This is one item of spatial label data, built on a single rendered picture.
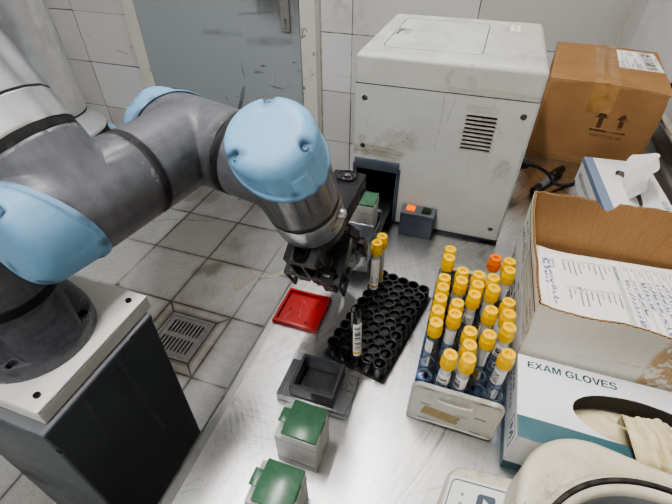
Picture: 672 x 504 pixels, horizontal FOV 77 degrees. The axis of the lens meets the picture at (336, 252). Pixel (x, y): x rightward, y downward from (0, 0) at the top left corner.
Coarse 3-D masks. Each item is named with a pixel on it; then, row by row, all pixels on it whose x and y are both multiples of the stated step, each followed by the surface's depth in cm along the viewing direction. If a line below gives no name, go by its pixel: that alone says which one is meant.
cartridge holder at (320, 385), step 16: (288, 368) 54; (304, 368) 54; (320, 368) 54; (336, 368) 53; (288, 384) 53; (304, 384) 53; (320, 384) 53; (336, 384) 50; (352, 384) 53; (288, 400) 52; (304, 400) 51; (320, 400) 50; (336, 400) 51; (336, 416) 50
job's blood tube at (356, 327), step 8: (352, 312) 50; (360, 312) 50; (352, 320) 51; (360, 320) 51; (352, 328) 52; (360, 328) 52; (352, 336) 53; (360, 336) 53; (352, 344) 54; (360, 344) 53; (352, 352) 55; (360, 352) 54
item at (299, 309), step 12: (288, 300) 65; (300, 300) 65; (312, 300) 65; (324, 300) 65; (276, 312) 62; (288, 312) 63; (300, 312) 63; (312, 312) 63; (324, 312) 63; (288, 324) 61; (300, 324) 61; (312, 324) 61
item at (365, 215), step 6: (378, 198) 69; (360, 210) 67; (366, 210) 67; (372, 210) 67; (354, 216) 68; (360, 216) 68; (366, 216) 68; (372, 216) 67; (360, 222) 69; (366, 222) 68; (372, 222) 68
